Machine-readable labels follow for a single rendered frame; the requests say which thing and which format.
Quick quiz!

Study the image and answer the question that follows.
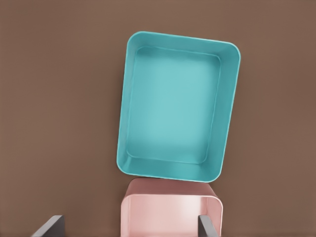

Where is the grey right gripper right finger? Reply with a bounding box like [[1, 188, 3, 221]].
[[198, 215, 219, 237]]

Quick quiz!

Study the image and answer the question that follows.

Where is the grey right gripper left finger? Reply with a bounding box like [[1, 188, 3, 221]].
[[31, 215, 66, 237]]

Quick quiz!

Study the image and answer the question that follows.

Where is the pink rectangular tray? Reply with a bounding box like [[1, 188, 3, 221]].
[[120, 178, 224, 237]]

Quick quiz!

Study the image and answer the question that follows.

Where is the teal rectangular tray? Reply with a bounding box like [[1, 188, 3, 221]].
[[116, 31, 241, 184]]

